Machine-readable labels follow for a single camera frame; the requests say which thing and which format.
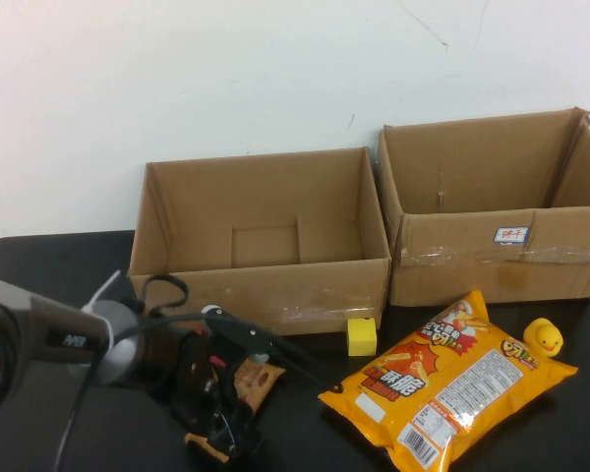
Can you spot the labelled brown cardboard box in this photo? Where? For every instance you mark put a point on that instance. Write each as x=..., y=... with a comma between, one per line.
x=452, y=275

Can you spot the yellow rubber duck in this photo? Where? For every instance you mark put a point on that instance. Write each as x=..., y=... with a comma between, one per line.
x=543, y=338

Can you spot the large yellow chips bag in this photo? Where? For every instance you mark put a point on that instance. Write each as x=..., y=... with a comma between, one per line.
x=447, y=388

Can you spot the plain brown cardboard box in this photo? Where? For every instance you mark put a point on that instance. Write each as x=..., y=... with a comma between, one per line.
x=275, y=295

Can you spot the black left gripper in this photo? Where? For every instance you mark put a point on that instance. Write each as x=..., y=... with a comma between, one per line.
x=196, y=373

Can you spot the small yellow snack packet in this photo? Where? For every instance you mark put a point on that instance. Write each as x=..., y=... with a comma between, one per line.
x=204, y=442

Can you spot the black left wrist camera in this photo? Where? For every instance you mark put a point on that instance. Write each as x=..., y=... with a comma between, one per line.
x=241, y=334

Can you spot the yellow foam cube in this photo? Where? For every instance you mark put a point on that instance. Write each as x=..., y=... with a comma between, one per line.
x=360, y=339

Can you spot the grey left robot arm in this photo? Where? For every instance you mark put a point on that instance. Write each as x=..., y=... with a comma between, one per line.
x=29, y=319

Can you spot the brown snack packet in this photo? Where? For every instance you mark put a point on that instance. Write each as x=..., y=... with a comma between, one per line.
x=258, y=381

